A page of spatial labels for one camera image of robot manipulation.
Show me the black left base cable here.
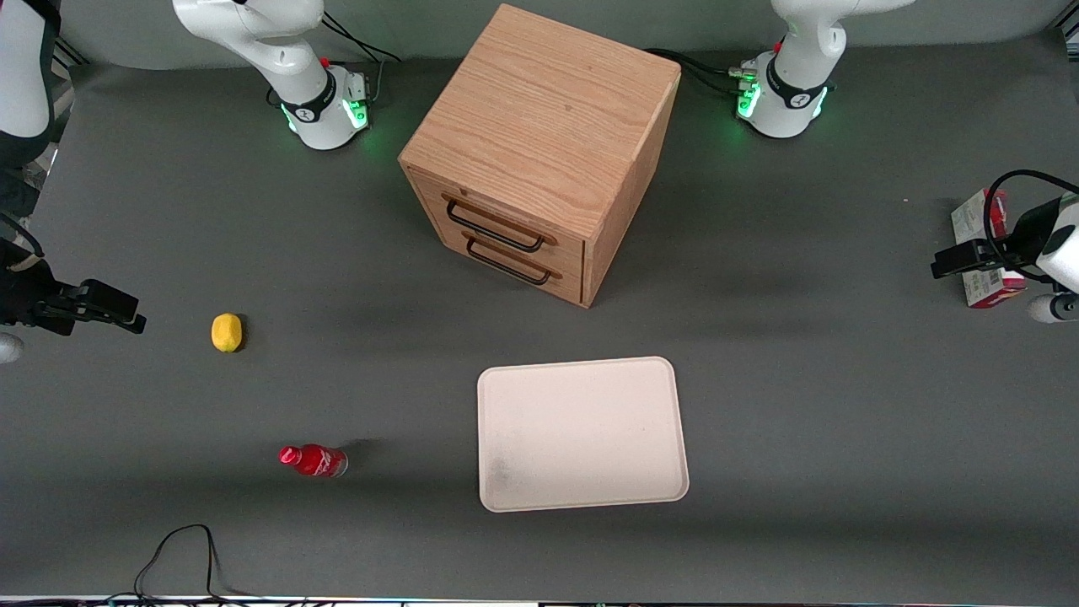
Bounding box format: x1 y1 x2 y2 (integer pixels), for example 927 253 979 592
644 48 746 95

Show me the red cookie box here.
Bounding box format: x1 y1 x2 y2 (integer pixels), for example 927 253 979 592
950 187 1030 309

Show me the black looped table cable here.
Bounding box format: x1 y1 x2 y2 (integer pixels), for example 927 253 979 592
133 524 254 604

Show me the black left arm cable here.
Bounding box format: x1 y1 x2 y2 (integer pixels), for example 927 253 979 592
985 169 1079 272

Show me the black right base cable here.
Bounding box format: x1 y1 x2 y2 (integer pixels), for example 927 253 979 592
322 12 403 104

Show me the red soda bottle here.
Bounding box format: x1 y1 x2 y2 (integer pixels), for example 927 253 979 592
278 443 349 480

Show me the wooden drawer cabinet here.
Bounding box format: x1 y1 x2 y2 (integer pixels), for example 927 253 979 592
398 3 682 309

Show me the yellow lemon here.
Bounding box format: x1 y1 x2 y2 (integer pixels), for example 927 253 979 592
211 313 244 353

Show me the beige plastic tray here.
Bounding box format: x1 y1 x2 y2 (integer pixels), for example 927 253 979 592
477 357 690 513

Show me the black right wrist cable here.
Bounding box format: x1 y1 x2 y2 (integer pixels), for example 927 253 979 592
0 211 45 259

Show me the black base cable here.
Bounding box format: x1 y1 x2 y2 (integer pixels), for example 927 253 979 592
644 48 746 95
322 12 403 104

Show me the black metal drawer handle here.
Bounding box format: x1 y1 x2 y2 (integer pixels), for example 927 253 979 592
461 231 564 287
442 195 560 254

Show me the wooden drawer front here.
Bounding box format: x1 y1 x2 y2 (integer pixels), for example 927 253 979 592
408 167 588 272
420 211 588 306

